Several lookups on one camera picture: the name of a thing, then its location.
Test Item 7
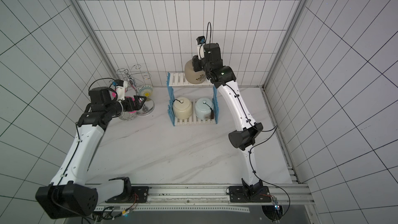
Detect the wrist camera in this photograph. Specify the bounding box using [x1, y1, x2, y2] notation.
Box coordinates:
[197, 36, 206, 60]
[113, 79, 128, 101]

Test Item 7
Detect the large beige tea canister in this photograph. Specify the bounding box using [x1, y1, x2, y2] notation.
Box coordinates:
[184, 60, 206, 85]

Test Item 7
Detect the pink plastic wine glass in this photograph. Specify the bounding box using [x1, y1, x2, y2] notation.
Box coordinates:
[112, 92, 143, 114]

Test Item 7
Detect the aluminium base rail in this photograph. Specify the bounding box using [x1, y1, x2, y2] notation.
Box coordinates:
[95, 184, 316, 215]

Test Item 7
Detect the chrome wire glass rack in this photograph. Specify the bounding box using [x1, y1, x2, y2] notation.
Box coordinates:
[116, 64, 155, 116]

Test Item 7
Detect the base cable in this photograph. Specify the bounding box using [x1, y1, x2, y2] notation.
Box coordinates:
[93, 192, 140, 222]
[248, 124, 291, 222]

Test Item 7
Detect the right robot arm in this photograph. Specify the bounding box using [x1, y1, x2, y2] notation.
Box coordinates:
[192, 39, 263, 197]

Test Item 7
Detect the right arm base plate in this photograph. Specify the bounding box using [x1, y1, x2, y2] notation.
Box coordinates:
[227, 186, 272, 203]

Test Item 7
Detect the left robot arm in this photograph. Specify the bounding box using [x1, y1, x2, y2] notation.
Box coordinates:
[35, 86, 147, 219]

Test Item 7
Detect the cream tea canister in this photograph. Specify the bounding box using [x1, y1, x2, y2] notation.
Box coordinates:
[173, 96, 193, 120]

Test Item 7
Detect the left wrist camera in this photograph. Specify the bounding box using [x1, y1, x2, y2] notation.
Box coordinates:
[113, 79, 128, 101]

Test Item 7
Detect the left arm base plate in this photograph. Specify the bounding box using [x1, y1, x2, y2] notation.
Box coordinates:
[124, 186, 150, 204]

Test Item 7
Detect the yellow blue patterned bowl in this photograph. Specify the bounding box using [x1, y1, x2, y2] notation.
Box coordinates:
[137, 84, 153, 97]

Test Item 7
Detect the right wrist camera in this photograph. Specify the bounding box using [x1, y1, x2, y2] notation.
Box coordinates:
[197, 36, 206, 60]

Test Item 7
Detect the left base cable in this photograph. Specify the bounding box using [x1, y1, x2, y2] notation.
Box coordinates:
[93, 192, 140, 222]

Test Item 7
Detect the blue white slatted shelf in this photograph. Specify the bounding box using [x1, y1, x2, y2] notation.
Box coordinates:
[166, 72, 219, 127]

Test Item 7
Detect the right base cable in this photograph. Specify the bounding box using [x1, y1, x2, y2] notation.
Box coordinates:
[248, 124, 291, 222]

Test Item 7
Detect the light blue tea canister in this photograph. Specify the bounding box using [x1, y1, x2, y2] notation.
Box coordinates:
[195, 97, 215, 121]

